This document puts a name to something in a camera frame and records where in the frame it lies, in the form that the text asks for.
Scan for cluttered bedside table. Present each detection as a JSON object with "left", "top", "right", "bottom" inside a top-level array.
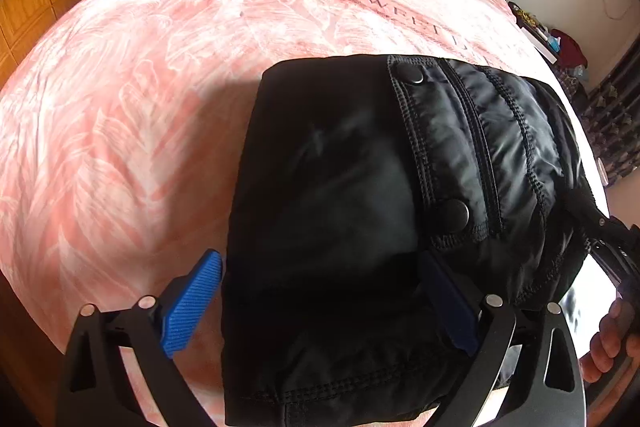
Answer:
[{"left": 508, "top": 2, "right": 560, "bottom": 65}]

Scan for black padded pants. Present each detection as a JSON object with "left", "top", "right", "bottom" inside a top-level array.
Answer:
[{"left": 221, "top": 55, "right": 588, "bottom": 426}]

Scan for dark patterned curtain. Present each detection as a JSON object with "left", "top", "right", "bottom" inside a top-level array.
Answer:
[{"left": 582, "top": 39, "right": 640, "bottom": 185}]

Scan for person's right hand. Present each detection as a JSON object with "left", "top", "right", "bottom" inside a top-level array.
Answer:
[{"left": 580, "top": 298, "right": 639, "bottom": 390}]

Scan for pink sweet dream bedspread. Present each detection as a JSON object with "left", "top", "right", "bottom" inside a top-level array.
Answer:
[{"left": 1, "top": 0, "right": 606, "bottom": 426}]

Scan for dark red clothes pile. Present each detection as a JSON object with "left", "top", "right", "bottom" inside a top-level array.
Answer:
[{"left": 550, "top": 28, "right": 588, "bottom": 69}]

